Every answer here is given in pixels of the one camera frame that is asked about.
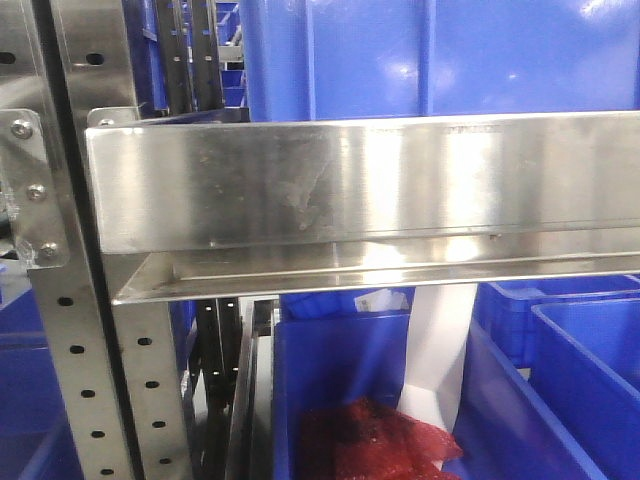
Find blue bin at lower left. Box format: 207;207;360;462
1;290;83;479

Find stainless steel shelf beam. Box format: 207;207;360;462
86;111;639;305

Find large blue bin upper shelf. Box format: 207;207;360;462
239;1;639;121

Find white paper sheet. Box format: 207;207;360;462
398;284;477;432

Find red mesh bag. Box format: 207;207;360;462
295;398;463;479

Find black perforated rear uprights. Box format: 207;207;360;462
154;0;224;116

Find blue bin with red bag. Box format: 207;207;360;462
273;313;605;479

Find steel corner bracket with bolts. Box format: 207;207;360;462
1;109;70;270

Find blue bin at right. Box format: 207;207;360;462
473;275;639;479

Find perforated steel shelf upright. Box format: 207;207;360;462
1;1;194;479

